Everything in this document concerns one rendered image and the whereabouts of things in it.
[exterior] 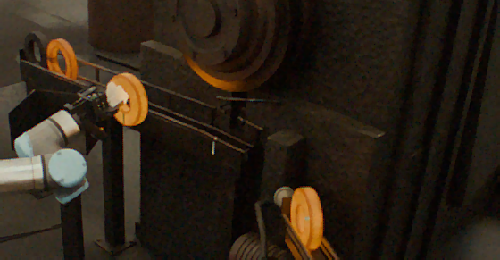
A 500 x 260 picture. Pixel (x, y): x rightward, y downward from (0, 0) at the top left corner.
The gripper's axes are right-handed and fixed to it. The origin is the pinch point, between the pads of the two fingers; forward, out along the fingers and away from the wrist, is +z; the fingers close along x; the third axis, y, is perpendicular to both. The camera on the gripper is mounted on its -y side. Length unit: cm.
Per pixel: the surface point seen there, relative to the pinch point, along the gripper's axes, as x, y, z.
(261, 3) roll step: -36, 28, 24
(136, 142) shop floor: 98, -105, 57
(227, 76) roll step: -24.7, 4.4, 18.5
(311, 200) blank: -67, -7, 1
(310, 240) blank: -70, -14, -4
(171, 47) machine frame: 17.0, -6.6, 32.6
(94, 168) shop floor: 90, -95, 24
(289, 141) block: -46, -10, 18
